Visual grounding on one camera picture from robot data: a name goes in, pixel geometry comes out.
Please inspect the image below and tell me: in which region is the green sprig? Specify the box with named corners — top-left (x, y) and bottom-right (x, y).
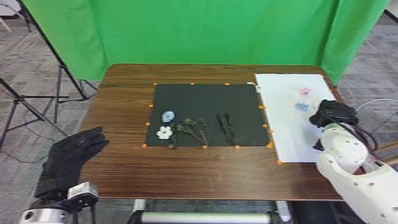
top-left (174, 117), bottom-right (210, 146)
top-left (215, 112), bottom-right (238, 146)

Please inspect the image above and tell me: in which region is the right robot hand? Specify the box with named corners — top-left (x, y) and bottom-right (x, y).
top-left (308, 98), bottom-right (363, 129)

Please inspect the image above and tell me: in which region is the white sheet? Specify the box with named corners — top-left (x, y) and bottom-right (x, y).
top-left (253, 73), bottom-right (341, 164)

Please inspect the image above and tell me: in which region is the blue flower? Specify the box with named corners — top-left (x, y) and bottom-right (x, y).
top-left (160, 110), bottom-right (178, 122)
top-left (293, 102), bottom-right (313, 112)

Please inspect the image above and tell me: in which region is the black light stand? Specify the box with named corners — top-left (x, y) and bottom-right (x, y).
top-left (16, 0), bottom-right (100, 124)

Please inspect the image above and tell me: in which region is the pale grey bar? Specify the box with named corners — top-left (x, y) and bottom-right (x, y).
top-left (126, 199), bottom-right (293, 224)

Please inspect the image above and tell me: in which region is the white flower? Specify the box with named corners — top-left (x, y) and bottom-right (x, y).
top-left (155, 125), bottom-right (180, 149)

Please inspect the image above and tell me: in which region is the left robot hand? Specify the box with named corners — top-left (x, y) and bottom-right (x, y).
top-left (32, 126), bottom-right (112, 202)

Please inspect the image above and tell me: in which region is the dark mat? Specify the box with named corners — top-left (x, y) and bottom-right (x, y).
top-left (142, 83), bottom-right (274, 148)

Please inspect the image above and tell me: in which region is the black cable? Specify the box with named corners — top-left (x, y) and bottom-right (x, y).
top-left (368, 111), bottom-right (398, 136)

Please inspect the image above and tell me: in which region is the black tripod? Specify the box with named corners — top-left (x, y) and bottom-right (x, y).
top-left (0, 77), bottom-right (71, 148)

